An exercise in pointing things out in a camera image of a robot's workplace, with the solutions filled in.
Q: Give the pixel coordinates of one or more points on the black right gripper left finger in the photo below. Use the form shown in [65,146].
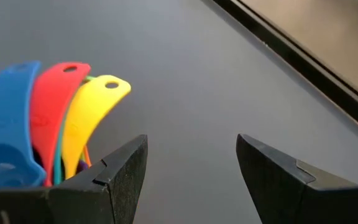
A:
[98,199]

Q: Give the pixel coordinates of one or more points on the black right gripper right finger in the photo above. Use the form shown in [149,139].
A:
[291,199]

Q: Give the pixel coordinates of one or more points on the purple measuring cup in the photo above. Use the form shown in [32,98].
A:
[82,167]

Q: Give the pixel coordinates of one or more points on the teal measuring cup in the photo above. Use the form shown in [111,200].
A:
[57,169]

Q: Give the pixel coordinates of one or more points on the yellow measuring cup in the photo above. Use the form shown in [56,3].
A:
[89,109]

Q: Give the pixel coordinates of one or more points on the red measuring cup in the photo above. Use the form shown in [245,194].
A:
[51,109]

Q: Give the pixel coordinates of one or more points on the blue measuring cup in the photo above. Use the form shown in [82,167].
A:
[5,124]

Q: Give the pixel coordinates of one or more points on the black table frame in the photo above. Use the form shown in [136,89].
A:
[291,56]

